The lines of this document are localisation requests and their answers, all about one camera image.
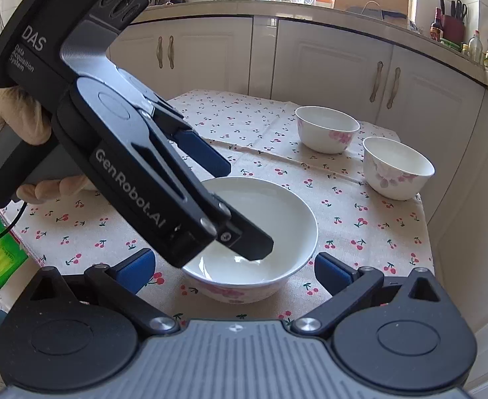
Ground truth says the red knife block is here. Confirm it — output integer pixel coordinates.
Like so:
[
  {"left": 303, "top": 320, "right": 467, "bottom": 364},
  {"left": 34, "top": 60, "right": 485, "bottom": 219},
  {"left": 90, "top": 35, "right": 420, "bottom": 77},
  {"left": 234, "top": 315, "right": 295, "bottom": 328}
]
[{"left": 439, "top": 0, "right": 468, "bottom": 43}]

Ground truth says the dark sauce bottle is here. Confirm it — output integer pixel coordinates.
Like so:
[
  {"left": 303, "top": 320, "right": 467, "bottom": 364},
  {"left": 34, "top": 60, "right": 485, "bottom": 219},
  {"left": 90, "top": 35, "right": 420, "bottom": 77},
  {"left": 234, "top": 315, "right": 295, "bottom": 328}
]
[{"left": 429, "top": 7, "right": 444, "bottom": 43}]

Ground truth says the person's left hand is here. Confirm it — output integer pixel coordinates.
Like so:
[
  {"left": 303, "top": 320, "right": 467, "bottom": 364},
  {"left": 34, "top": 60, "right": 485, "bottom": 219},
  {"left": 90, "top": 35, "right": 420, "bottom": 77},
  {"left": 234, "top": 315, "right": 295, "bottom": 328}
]
[{"left": 0, "top": 84, "right": 100, "bottom": 205}]

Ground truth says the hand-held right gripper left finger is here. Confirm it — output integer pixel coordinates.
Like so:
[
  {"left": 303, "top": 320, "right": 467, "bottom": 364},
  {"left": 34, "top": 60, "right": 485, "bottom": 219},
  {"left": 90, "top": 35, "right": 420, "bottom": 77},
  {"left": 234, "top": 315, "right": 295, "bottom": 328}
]
[{"left": 27, "top": 248, "right": 181, "bottom": 336}]

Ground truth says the white cabinet door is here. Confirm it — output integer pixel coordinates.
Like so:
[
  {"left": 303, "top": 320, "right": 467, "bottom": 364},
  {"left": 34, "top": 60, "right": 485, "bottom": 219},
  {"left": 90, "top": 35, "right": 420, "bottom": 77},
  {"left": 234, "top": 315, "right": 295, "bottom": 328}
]
[
  {"left": 271, "top": 19, "right": 395, "bottom": 124},
  {"left": 375, "top": 46, "right": 488, "bottom": 190},
  {"left": 419, "top": 90, "right": 488, "bottom": 343},
  {"left": 108, "top": 23, "right": 167, "bottom": 106},
  {"left": 164, "top": 17, "right": 254, "bottom": 97}
]

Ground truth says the black cable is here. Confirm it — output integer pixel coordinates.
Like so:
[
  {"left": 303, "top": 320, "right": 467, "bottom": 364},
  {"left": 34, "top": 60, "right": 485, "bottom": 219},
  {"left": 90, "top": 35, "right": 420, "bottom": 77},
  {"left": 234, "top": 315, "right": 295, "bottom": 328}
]
[{"left": 0, "top": 201, "right": 29, "bottom": 252}]

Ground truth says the cherry print tablecloth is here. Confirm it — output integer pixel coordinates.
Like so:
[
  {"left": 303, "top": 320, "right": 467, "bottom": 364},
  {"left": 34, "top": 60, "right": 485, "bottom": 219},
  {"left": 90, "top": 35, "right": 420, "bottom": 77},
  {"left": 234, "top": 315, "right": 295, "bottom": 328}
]
[{"left": 3, "top": 88, "right": 433, "bottom": 333}]

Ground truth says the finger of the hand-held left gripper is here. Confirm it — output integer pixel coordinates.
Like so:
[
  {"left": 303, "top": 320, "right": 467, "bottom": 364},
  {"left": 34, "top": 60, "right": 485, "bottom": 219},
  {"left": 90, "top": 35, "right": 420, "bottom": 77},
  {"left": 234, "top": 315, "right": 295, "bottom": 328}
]
[
  {"left": 84, "top": 108, "right": 275, "bottom": 269},
  {"left": 138, "top": 91, "right": 233, "bottom": 180}
]

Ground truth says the white bowl pink floral print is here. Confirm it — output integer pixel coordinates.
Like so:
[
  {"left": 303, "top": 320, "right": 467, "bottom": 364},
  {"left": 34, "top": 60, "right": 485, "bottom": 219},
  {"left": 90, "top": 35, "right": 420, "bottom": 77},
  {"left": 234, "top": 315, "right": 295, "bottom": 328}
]
[
  {"left": 181, "top": 177, "right": 318, "bottom": 305},
  {"left": 295, "top": 105, "right": 360, "bottom": 154},
  {"left": 362, "top": 136, "right": 436, "bottom": 201}
]

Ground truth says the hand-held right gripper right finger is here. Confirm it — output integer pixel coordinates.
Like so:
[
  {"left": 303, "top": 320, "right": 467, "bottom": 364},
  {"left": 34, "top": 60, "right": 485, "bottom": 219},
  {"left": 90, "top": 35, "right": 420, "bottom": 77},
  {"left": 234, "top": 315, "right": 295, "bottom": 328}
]
[{"left": 291, "top": 252, "right": 443, "bottom": 337}]

